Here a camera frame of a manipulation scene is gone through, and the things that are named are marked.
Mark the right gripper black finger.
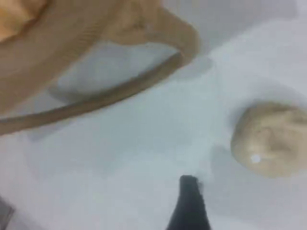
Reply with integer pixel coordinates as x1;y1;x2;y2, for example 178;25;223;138
167;174;212;230

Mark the pale egg yolk pastry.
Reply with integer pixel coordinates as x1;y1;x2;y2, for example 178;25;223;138
230;102;307;178

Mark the brown burlap tote bag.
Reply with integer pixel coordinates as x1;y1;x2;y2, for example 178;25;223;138
0;0;201;138

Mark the long ridged orange bread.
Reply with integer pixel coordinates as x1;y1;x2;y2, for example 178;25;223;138
0;0;50;43

